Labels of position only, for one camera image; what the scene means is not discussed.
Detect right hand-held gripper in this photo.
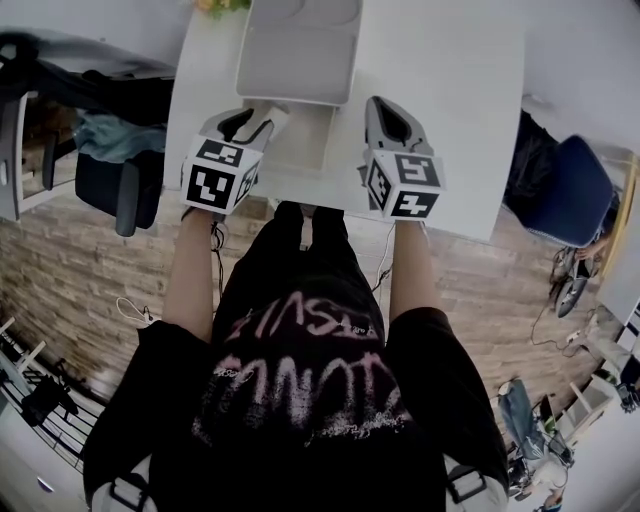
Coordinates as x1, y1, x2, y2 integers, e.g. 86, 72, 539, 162
355, 95, 447, 222

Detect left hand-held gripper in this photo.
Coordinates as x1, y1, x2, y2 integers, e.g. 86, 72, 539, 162
179, 106, 276, 217

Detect grey lidded box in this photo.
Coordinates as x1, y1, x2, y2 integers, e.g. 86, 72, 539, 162
234, 0, 364, 176

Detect person's left forearm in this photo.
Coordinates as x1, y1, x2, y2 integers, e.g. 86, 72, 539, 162
162, 209, 227, 344

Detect person's right forearm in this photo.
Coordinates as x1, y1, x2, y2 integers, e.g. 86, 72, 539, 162
387, 217, 444, 322

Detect white table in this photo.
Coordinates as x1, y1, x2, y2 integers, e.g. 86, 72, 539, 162
163, 0, 527, 245

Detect person's black trousers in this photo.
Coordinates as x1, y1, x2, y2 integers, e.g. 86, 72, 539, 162
249, 199, 359, 281

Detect teal cloth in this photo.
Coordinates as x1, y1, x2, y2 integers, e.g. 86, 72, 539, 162
77, 112, 167, 164

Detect yellow flower bunch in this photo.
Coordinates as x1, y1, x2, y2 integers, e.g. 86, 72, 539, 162
193, 0, 251, 20

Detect black office chair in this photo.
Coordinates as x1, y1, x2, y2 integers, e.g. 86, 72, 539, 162
0, 29, 174, 239

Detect black bag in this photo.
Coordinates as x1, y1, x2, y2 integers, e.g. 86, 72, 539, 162
502, 109, 561, 216

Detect blue chair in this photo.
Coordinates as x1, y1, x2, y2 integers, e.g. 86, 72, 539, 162
502, 134, 621, 249

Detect grey device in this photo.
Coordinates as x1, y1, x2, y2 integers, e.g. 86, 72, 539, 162
554, 276, 590, 319

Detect person's black printed shirt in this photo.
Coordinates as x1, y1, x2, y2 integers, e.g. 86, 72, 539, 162
82, 259, 511, 512

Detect thin white gripper cable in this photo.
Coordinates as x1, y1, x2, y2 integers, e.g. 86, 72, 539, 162
372, 222, 396, 289

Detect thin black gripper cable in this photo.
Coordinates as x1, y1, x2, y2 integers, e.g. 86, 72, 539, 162
209, 219, 227, 297

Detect white floor cable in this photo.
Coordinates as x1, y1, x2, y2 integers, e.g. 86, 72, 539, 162
115, 295, 152, 329

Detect white desk frame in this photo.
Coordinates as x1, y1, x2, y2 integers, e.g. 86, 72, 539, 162
0, 89, 79, 222

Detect white harness strap with buckle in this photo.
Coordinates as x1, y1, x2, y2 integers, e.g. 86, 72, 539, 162
92, 457, 154, 512
444, 457, 509, 512

